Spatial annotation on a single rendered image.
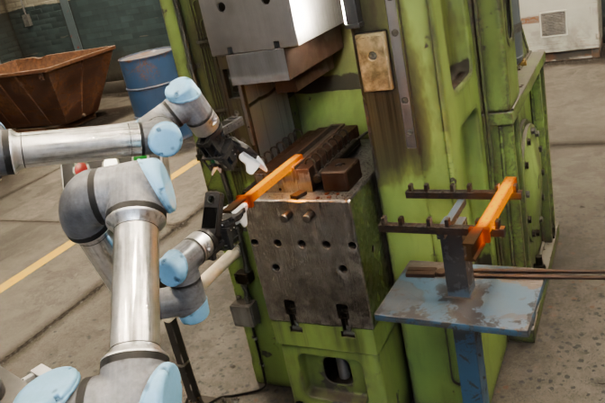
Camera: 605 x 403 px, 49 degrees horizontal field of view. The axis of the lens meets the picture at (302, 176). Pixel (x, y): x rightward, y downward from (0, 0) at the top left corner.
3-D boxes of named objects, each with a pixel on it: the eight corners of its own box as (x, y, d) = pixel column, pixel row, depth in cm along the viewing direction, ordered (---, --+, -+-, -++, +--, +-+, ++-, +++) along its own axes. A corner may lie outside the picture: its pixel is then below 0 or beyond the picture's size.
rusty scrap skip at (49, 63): (69, 139, 766) (45, 68, 737) (-35, 146, 855) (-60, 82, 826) (135, 109, 864) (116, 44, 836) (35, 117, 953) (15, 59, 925)
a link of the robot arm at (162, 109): (130, 133, 151) (168, 104, 153) (125, 124, 161) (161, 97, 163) (150, 159, 154) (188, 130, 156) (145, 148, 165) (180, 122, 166)
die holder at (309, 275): (374, 330, 206) (349, 200, 191) (268, 319, 224) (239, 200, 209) (422, 246, 252) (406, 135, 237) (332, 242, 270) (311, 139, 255)
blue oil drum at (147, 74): (176, 146, 647) (151, 57, 617) (130, 147, 674) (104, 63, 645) (208, 126, 695) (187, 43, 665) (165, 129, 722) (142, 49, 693)
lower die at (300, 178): (312, 192, 203) (308, 166, 200) (257, 192, 212) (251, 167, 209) (361, 145, 237) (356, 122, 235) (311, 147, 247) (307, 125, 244)
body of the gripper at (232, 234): (220, 238, 178) (195, 260, 168) (212, 210, 176) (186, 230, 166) (244, 239, 175) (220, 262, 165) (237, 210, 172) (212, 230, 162)
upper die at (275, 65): (290, 80, 191) (283, 48, 188) (232, 85, 200) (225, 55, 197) (344, 48, 226) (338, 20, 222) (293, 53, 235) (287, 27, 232)
